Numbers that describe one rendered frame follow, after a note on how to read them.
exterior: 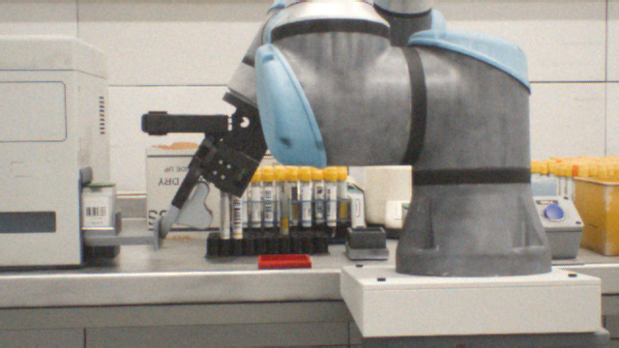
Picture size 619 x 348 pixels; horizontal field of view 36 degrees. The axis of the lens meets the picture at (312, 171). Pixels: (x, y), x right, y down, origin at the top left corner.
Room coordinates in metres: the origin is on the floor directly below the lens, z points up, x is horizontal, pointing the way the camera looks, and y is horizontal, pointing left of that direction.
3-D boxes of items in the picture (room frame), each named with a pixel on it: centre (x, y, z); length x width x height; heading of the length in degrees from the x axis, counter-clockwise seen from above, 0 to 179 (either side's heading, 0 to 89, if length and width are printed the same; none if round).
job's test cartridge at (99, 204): (1.25, 0.28, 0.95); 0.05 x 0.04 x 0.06; 4
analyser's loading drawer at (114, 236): (1.25, 0.31, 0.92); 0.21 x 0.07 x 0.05; 94
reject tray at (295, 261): (1.23, 0.04, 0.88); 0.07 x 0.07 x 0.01; 4
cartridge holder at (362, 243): (1.30, -0.07, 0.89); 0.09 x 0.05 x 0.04; 1
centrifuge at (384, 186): (1.61, -0.21, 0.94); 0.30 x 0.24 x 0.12; 175
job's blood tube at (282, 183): (1.36, 0.04, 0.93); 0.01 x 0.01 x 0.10; 3
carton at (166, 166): (1.65, 0.15, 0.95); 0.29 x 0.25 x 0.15; 4
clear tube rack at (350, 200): (1.46, 0.04, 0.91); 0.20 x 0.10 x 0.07; 94
